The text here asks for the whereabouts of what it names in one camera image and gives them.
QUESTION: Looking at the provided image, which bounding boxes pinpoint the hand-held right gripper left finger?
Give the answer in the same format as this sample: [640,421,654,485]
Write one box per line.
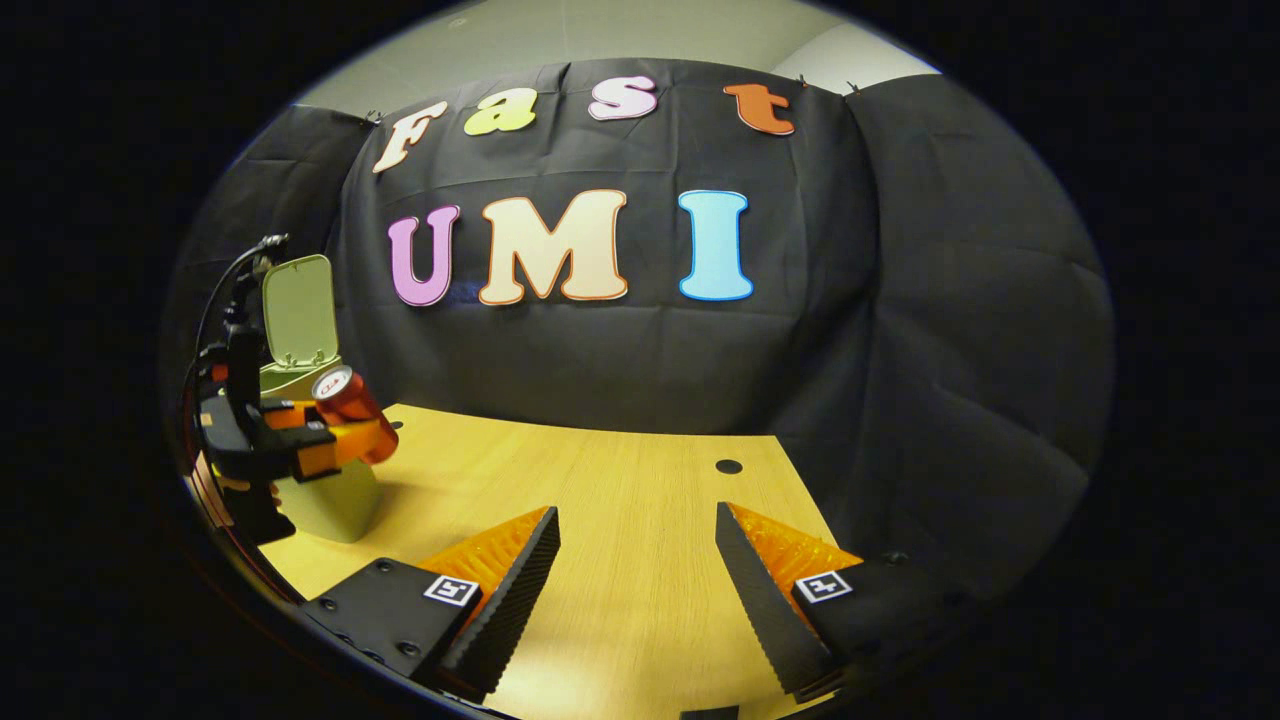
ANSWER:
[300,505,563,703]

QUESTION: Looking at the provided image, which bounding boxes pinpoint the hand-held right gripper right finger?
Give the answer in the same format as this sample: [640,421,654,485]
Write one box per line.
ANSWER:
[714,500,973,701]

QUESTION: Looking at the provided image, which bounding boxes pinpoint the red pop can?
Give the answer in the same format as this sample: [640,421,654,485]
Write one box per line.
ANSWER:
[312,365,401,464]

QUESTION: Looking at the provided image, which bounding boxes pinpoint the pale green desktop garbage bin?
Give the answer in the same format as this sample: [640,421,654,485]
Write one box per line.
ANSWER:
[258,253,387,546]

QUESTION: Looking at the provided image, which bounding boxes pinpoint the wooden desktop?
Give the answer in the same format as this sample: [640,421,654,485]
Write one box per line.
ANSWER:
[255,403,853,720]

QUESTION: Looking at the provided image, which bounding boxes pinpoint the black backdrop cloth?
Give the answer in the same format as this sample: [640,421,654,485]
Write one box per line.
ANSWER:
[160,58,1116,603]

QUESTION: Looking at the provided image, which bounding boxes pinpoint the red cable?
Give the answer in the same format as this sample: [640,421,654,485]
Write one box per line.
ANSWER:
[183,395,301,603]

